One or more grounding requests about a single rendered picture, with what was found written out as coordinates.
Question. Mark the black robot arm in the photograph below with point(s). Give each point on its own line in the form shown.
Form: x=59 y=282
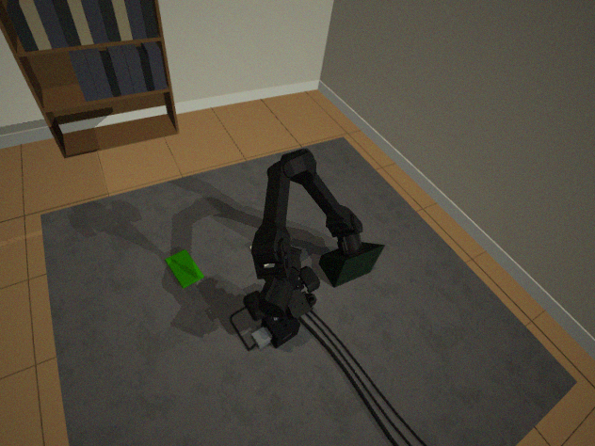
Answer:
x=272 y=241

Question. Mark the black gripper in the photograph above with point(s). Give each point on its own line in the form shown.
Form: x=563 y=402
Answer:
x=307 y=277

